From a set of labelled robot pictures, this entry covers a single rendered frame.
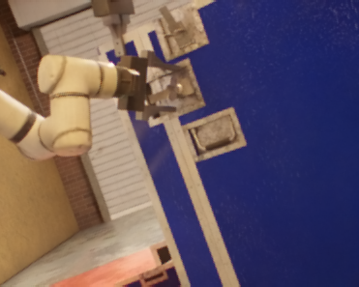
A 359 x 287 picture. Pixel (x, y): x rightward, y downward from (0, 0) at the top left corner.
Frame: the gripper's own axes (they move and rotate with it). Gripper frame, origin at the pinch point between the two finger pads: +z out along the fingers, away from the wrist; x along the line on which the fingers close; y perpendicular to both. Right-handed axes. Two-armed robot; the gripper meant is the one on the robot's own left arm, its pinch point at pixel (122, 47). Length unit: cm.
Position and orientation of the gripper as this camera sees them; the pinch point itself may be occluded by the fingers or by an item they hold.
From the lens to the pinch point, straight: 191.3
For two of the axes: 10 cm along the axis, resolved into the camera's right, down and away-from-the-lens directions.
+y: 8.8, -1.3, -4.7
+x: 4.4, -1.7, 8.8
